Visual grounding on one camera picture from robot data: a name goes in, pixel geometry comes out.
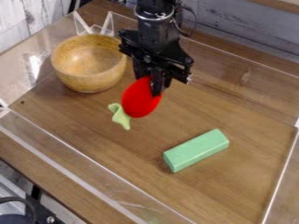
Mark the red plush strawberry toy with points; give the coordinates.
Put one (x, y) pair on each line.
(138, 103)

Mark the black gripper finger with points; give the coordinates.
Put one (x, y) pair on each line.
(161, 80)
(142, 69)

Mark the wooden bowl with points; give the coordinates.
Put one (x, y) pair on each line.
(89, 63)

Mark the black metal bracket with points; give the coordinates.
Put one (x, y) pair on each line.
(45, 216)

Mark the clear acrylic tray barrier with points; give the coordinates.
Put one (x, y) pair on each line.
(106, 172)

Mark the green rectangular block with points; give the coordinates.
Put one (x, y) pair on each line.
(197, 149)

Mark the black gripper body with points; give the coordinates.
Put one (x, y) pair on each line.
(173, 59)

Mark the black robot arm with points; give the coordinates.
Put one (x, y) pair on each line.
(153, 44)

